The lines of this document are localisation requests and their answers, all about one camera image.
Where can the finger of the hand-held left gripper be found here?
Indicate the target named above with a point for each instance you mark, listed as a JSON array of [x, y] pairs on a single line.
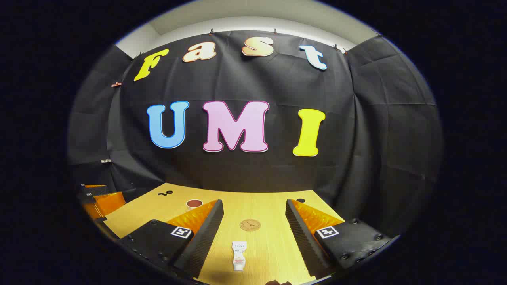
[[93, 190], [111, 204]]

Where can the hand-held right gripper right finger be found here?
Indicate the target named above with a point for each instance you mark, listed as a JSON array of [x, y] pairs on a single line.
[[303, 241]]

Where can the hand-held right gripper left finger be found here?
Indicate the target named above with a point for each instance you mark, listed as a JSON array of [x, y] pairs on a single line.
[[206, 237]]

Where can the beige cup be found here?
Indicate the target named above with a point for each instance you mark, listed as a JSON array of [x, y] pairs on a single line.
[[194, 204]]

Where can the white toothpaste tube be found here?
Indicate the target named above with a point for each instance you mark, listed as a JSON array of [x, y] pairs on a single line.
[[239, 255]]

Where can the round cork coaster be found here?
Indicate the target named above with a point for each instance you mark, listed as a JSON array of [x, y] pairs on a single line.
[[250, 225]]

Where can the wooden desktop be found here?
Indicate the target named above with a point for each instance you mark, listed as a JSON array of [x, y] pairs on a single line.
[[261, 249]]

